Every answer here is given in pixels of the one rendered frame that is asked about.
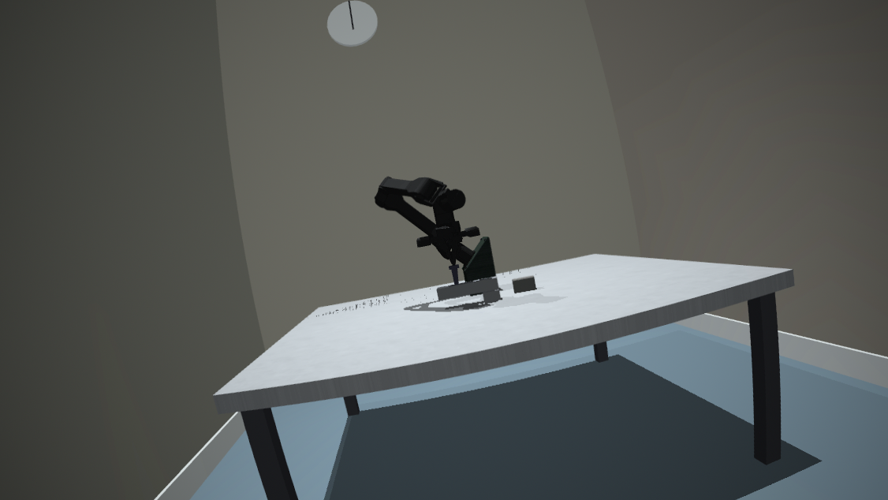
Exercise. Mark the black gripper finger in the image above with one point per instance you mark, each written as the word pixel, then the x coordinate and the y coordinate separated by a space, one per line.
pixel 446 249
pixel 454 245

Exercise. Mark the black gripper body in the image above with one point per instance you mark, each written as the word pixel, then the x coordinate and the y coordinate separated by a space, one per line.
pixel 428 240

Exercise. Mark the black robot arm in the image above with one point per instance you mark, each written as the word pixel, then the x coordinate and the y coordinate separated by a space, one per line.
pixel 423 189

